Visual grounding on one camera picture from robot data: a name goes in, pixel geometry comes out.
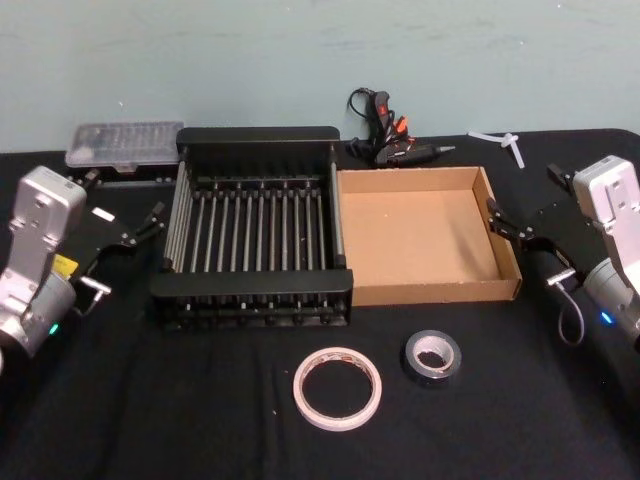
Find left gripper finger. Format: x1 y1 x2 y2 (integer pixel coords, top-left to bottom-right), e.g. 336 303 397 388
64 168 102 191
119 201 168 249

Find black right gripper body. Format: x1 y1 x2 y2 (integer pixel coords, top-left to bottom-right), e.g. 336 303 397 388
528 192 609 277

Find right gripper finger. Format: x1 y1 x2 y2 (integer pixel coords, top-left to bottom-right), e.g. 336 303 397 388
486 196 537 249
546 163 577 194

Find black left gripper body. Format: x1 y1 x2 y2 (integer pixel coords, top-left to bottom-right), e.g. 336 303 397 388
53 192 130 290

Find white tape roll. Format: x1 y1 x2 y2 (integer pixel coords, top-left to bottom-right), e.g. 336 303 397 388
292 346 384 434

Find clear plastic case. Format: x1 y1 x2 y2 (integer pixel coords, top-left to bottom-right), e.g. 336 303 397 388
64 119 185 187

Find shallow brown cardboard tray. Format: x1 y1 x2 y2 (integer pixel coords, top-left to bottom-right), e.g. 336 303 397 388
335 166 524 307

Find black rack with steel bars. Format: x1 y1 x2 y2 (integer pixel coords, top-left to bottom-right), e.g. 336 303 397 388
148 125 355 331

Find silver tape roll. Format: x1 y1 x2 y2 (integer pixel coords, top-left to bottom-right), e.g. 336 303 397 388
399 329 463 390

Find black table cloth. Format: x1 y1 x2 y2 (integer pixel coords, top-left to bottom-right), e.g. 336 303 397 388
0 128 640 480

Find right wrist thin dark cable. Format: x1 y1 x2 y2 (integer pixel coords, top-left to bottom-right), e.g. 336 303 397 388
546 268 587 347

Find black corded tool orange parts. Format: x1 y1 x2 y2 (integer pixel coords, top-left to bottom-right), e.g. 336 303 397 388
344 87 457 169

